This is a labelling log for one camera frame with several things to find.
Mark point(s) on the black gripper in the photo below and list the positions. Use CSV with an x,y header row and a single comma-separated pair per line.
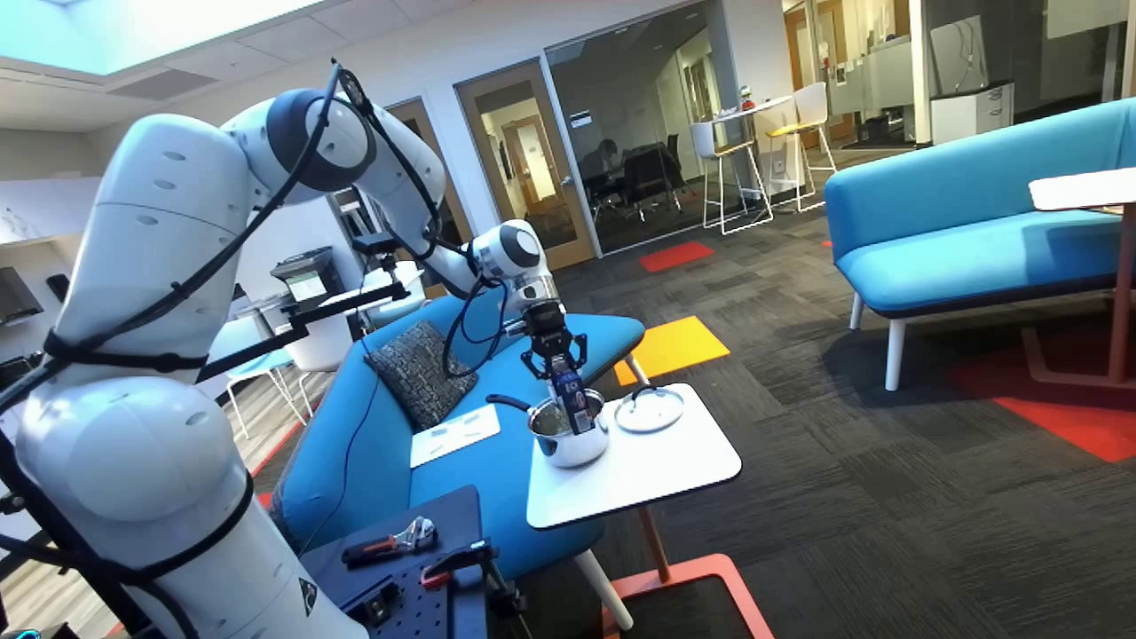
x,y
552,327

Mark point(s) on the glass pot lid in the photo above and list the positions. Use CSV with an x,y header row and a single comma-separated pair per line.
x,y
648,414

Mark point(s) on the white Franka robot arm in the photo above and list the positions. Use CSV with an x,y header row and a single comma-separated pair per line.
x,y
153,214

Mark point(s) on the white paper sheet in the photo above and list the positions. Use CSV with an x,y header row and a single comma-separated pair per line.
x,y
455,435

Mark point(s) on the grey patterned cushion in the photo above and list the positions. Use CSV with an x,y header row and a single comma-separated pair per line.
x,y
415,373

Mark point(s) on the blue sofa white legs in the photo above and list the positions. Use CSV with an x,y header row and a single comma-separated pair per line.
x,y
554,519
970,236

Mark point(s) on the black horizontal bar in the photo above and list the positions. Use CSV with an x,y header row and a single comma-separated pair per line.
x,y
323,315

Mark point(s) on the black red hand tool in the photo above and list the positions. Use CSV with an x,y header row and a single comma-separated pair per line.
x,y
385,548

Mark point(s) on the white high stool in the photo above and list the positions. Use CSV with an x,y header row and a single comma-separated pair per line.
x,y
737,178

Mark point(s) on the grey printer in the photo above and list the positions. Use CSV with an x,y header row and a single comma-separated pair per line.
x,y
306,278

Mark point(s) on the perforated tool board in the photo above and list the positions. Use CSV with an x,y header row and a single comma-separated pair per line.
x,y
403,599

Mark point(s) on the small black tool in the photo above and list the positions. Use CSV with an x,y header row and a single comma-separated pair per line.
x,y
379,605

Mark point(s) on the light blue chair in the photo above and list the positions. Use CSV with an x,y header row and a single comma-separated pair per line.
x,y
253,355

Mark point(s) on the white high table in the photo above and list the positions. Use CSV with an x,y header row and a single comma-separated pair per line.
x,y
766,107

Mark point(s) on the yellow seat high stool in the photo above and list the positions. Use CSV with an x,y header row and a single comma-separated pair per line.
x,y
805,130

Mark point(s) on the white low cabinet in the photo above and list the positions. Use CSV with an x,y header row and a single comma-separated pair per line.
x,y
970,110

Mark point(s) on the white side table orange frame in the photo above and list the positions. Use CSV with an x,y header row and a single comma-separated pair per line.
x,y
640,472
1086,190

